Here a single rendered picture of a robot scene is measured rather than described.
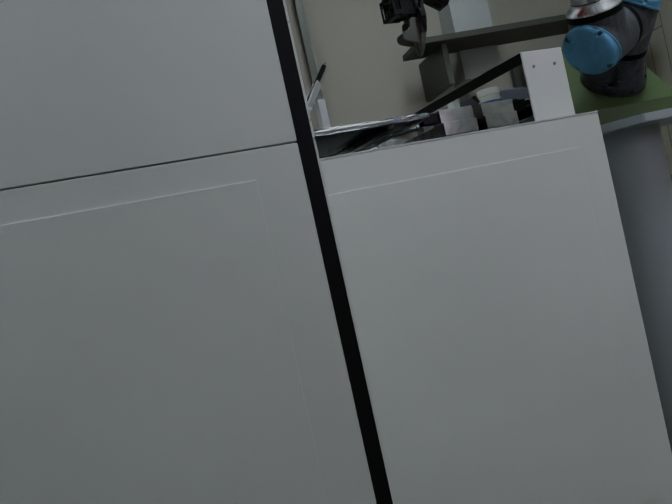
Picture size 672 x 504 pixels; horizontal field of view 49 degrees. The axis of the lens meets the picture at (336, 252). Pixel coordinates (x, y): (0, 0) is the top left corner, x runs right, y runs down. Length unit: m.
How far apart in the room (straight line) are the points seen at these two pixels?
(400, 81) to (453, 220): 3.21
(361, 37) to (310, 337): 3.59
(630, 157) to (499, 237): 0.63
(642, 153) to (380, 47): 2.79
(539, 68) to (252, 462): 0.92
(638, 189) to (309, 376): 1.11
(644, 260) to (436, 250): 0.74
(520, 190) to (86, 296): 0.77
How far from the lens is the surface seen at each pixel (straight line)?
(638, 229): 1.85
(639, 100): 1.89
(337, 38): 4.41
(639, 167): 1.85
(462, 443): 1.27
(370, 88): 4.37
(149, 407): 0.91
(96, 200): 0.91
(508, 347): 1.30
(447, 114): 1.57
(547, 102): 1.48
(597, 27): 1.68
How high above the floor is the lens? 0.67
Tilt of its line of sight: level
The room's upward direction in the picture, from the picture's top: 12 degrees counter-clockwise
